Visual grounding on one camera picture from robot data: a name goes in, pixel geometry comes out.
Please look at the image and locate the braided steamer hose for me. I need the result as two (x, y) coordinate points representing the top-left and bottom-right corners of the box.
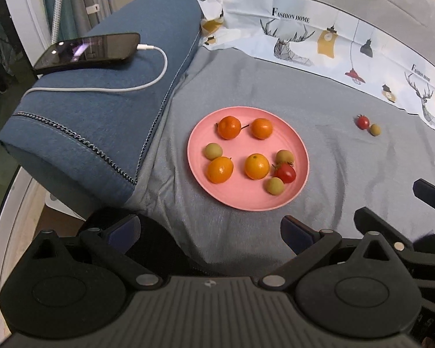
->
(50, 0), (65, 44)

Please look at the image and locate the small orange mandarin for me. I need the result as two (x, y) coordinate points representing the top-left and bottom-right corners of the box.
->
(251, 118), (274, 140)
(244, 153), (271, 180)
(207, 156), (235, 184)

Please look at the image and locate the grey duvet with printed band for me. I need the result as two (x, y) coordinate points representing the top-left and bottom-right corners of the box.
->
(163, 0), (435, 133)

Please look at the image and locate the white charging cable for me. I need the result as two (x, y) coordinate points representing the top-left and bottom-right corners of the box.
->
(23, 43), (168, 98)

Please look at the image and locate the pink plate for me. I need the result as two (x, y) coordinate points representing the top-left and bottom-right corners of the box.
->
(187, 106), (310, 211)

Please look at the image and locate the mandarin with stem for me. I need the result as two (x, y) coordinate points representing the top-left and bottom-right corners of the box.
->
(215, 115), (250, 140)

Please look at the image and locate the white door frame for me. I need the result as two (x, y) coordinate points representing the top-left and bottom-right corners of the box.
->
(0, 0), (53, 80)

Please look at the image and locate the grey bed sheet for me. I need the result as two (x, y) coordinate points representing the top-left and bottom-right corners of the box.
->
(125, 45), (435, 272)

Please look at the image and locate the blue pillow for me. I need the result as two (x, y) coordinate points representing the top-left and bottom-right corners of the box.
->
(0, 0), (204, 209)

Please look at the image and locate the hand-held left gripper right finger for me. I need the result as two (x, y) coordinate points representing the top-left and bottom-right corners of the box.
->
(258, 215), (403, 289)

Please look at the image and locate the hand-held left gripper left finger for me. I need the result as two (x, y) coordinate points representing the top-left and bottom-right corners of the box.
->
(25, 215), (164, 291)

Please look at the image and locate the white bed frame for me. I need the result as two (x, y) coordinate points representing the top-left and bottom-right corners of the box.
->
(0, 167), (35, 348)

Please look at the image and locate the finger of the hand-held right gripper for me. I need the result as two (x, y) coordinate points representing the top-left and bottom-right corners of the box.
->
(412, 179), (435, 219)
(353, 206), (417, 253)

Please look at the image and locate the black smartphone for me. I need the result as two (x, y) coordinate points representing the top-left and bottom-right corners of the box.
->
(32, 32), (142, 75)

